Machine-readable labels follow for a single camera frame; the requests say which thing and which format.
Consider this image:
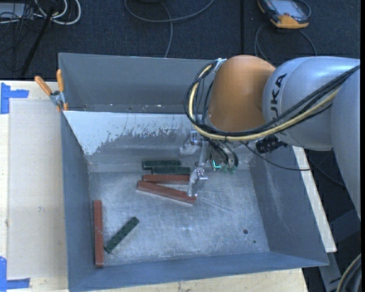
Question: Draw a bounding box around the black cylinder on white bracket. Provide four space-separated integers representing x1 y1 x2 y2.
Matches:
255 134 289 155

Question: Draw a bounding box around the pale wood flat board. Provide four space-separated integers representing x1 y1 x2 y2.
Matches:
6 97 69 281

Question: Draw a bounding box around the red-brown flat block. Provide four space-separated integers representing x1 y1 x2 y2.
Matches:
92 200 106 268
142 173 191 183
136 179 198 207

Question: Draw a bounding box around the dark green flat block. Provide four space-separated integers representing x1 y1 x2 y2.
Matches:
103 216 141 254
142 159 183 170
151 166 192 175

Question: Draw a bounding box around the grey metal bin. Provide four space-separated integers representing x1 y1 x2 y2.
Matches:
57 52 330 292

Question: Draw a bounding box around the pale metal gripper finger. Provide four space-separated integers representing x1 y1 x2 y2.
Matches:
187 168 209 198
179 131 202 156

